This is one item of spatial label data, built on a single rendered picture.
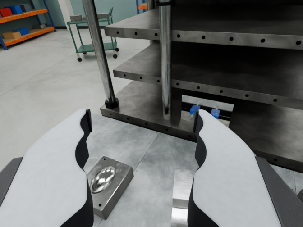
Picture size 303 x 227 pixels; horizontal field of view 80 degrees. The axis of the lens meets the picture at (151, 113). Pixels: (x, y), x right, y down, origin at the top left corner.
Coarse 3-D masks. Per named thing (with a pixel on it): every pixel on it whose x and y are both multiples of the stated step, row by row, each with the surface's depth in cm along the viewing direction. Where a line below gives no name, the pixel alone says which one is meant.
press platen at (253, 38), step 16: (144, 16) 118; (176, 16) 111; (192, 16) 107; (208, 16) 104; (224, 16) 101; (240, 16) 98; (256, 16) 96; (272, 16) 93; (288, 16) 90; (112, 32) 100; (128, 32) 95; (144, 32) 91; (176, 32) 84; (192, 32) 81; (208, 32) 78; (224, 32) 75; (240, 32) 73; (256, 32) 72; (272, 32) 70; (288, 32) 69; (288, 48) 69
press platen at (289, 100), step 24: (192, 48) 138; (216, 48) 134; (240, 48) 131; (264, 48) 127; (120, 72) 113; (144, 72) 109; (192, 72) 104; (216, 72) 102; (240, 72) 100; (264, 72) 98; (288, 72) 97; (240, 96) 88; (264, 96) 83; (288, 96) 79
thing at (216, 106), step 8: (184, 96) 101; (192, 96) 99; (200, 96) 98; (208, 96) 98; (216, 96) 97; (224, 96) 97; (184, 104) 104; (192, 104) 102; (200, 104) 99; (208, 104) 97; (216, 104) 95; (224, 104) 93; (232, 104) 91; (184, 112) 107; (208, 112) 100; (216, 112) 97; (224, 112) 95; (192, 120) 108; (224, 120) 98
